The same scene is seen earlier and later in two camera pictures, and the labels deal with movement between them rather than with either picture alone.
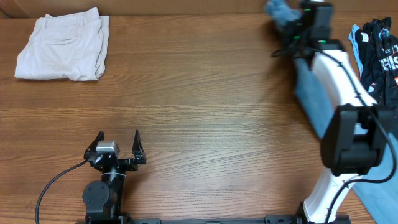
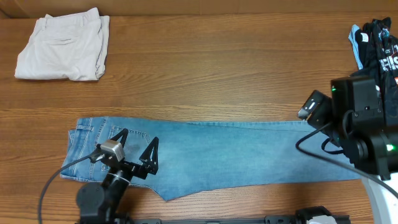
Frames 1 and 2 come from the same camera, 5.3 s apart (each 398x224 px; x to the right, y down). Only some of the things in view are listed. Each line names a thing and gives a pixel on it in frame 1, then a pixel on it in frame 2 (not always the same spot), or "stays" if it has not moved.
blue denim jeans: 379,194 → 196,154
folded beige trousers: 72,45 stays
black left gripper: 132,165 → 141,171
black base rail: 271,219 stays
